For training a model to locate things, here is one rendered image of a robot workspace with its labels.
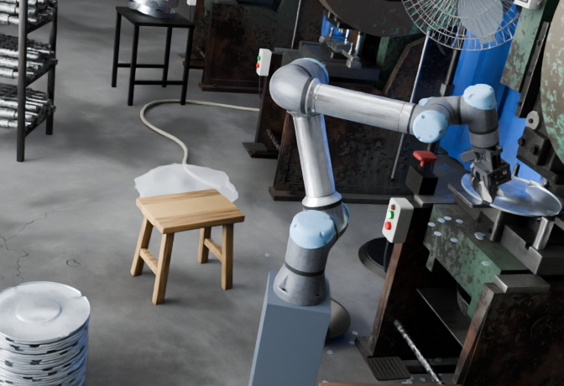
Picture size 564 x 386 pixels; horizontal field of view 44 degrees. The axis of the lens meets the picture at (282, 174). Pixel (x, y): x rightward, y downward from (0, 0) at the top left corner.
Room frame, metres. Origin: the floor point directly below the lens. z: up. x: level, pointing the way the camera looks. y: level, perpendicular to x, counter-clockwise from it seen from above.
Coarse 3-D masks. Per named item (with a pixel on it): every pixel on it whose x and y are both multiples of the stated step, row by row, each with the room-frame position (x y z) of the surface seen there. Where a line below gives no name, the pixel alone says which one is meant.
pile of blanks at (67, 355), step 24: (0, 336) 1.55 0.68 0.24; (72, 336) 1.62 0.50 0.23; (0, 360) 1.56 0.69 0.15; (24, 360) 1.54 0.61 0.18; (48, 360) 1.57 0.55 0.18; (72, 360) 1.62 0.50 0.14; (0, 384) 1.57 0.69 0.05; (24, 384) 1.55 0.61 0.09; (48, 384) 1.57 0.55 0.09; (72, 384) 1.63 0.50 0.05
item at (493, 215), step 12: (456, 192) 1.87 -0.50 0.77; (468, 204) 1.81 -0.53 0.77; (480, 204) 1.80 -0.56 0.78; (480, 216) 1.93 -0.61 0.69; (492, 216) 1.88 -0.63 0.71; (504, 216) 1.86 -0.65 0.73; (516, 216) 1.87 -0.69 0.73; (480, 228) 1.91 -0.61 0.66; (492, 228) 1.87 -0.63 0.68; (492, 240) 1.86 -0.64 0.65
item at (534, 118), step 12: (540, 108) 1.97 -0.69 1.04; (528, 120) 1.97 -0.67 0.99; (540, 120) 1.95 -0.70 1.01; (528, 132) 1.95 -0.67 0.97; (540, 132) 1.94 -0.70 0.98; (528, 144) 1.93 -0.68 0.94; (540, 144) 1.88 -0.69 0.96; (528, 156) 1.92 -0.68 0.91; (540, 156) 1.88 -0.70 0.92; (552, 156) 1.87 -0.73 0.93; (552, 168) 1.87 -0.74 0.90
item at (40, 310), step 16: (32, 288) 1.79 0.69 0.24; (48, 288) 1.81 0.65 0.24; (64, 288) 1.82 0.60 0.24; (0, 304) 1.69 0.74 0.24; (16, 304) 1.70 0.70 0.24; (32, 304) 1.71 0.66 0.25; (48, 304) 1.72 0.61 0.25; (64, 304) 1.74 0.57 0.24; (80, 304) 1.75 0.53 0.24; (0, 320) 1.62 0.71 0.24; (16, 320) 1.63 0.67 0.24; (32, 320) 1.63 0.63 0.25; (48, 320) 1.65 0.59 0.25; (64, 320) 1.67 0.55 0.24; (80, 320) 1.68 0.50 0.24; (16, 336) 1.56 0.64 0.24; (32, 336) 1.57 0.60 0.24; (48, 336) 1.58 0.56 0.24
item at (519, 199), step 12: (468, 180) 1.96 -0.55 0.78; (516, 180) 2.04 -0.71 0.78; (528, 180) 2.04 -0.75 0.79; (468, 192) 1.87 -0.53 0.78; (504, 192) 1.90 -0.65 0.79; (516, 192) 1.92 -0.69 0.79; (528, 192) 1.95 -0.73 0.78; (540, 192) 1.97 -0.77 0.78; (492, 204) 1.80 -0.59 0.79; (504, 204) 1.83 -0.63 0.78; (516, 204) 1.85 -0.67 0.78; (528, 204) 1.86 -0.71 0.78; (540, 204) 1.88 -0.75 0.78; (552, 204) 1.90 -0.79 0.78
